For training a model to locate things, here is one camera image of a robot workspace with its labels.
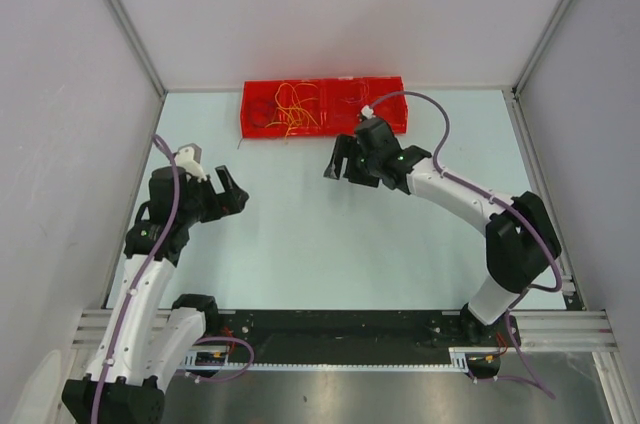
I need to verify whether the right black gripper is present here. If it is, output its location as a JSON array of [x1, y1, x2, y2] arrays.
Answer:
[[323, 134, 380, 188]]

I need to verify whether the yellow thin wire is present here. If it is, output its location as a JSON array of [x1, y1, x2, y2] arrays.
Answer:
[[264, 93, 321, 138], [274, 78, 321, 120]]

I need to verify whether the brown thin wire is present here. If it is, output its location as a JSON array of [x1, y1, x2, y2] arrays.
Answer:
[[235, 98, 276, 151]]

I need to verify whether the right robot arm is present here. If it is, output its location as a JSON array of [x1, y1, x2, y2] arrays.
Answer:
[[324, 117, 562, 345]]

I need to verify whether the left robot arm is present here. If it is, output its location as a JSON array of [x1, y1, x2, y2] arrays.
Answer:
[[62, 164, 249, 423]]

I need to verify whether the red compartment bin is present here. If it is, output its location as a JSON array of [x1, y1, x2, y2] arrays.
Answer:
[[240, 76, 404, 139]]

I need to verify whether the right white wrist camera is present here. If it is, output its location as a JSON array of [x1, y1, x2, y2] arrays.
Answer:
[[359, 105, 375, 120]]

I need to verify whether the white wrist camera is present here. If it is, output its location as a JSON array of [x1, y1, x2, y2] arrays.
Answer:
[[359, 105, 375, 120], [174, 143, 209, 182]]

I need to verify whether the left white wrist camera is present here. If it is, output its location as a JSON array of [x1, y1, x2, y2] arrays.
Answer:
[[174, 143, 209, 182]]

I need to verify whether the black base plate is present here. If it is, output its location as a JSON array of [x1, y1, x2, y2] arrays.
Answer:
[[220, 309, 519, 347]]

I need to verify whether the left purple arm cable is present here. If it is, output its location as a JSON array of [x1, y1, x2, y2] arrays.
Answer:
[[92, 133, 256, 424]]

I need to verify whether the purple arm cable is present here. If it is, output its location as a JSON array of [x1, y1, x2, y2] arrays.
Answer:
[[367, 90, 564, 400], [92, 133, 256, 424]]

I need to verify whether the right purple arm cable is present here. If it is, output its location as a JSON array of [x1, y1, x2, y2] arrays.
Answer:
[[367, 90, 564, 400]]

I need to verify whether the right aluminium corner post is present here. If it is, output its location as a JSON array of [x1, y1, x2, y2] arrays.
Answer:
[[512, 0, 604, 95]]

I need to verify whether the aluminium corner post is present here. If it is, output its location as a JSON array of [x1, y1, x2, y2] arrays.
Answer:
[[512, 0, 604, 95], [104, 0, 168, 101]]

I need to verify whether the left aluminium corner post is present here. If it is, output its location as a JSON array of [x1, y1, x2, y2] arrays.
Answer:
[[104, 0, 168, 101]]

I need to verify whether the grey slotted cable duct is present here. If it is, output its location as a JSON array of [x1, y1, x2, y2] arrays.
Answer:
[[178, 351, 468, 373]]

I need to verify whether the aluminium frame rail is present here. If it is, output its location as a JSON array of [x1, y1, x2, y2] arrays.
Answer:
[[71, 309, 618, 352]]

